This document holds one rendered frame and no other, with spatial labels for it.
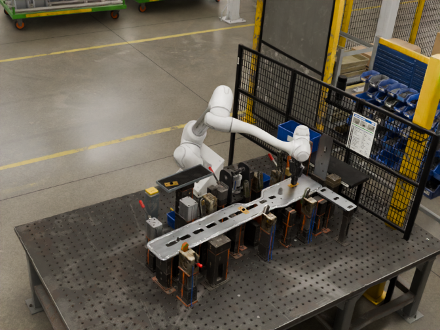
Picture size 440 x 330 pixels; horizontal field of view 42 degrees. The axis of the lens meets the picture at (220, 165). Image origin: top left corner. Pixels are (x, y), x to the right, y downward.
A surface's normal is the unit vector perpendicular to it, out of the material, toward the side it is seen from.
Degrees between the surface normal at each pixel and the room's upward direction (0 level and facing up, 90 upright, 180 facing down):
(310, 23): 91
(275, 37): 91
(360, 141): 90
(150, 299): 0
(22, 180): 0
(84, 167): 0
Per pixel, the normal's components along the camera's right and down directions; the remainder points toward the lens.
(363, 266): 0.07, -0.85
